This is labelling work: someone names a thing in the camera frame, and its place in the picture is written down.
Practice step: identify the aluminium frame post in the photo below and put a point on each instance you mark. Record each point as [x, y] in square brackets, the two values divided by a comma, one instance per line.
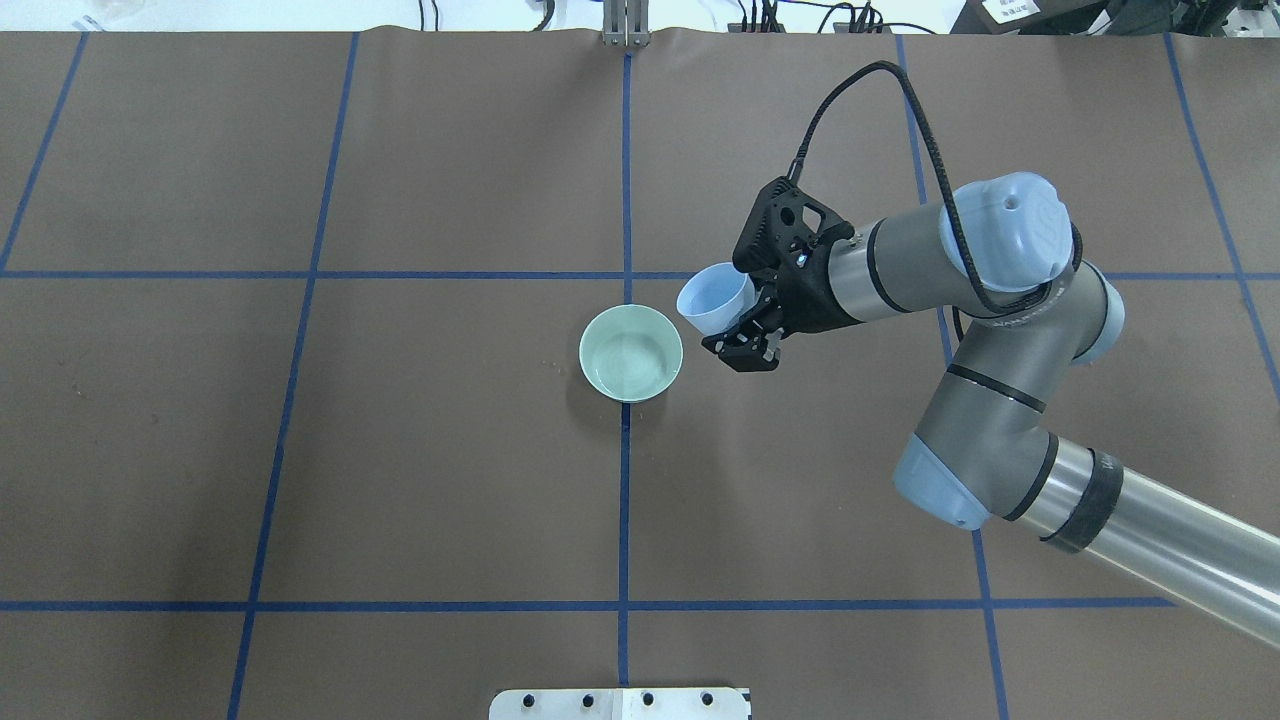
[625, 23]

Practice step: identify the light blue plastic cup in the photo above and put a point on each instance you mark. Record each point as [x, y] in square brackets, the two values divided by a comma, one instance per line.
[715, 298]

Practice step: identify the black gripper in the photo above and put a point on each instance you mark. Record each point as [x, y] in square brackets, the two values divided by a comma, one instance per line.
[812, 298]

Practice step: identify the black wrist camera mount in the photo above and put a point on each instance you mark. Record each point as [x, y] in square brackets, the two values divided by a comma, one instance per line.
[786, 225]

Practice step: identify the pale green ceramic bowl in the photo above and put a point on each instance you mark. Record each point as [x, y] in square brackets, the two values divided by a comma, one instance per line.
[631, 353]

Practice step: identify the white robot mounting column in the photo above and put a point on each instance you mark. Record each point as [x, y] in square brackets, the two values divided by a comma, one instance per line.
[623, 703]

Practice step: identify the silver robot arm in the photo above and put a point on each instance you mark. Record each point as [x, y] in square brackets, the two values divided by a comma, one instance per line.
[980, 450]

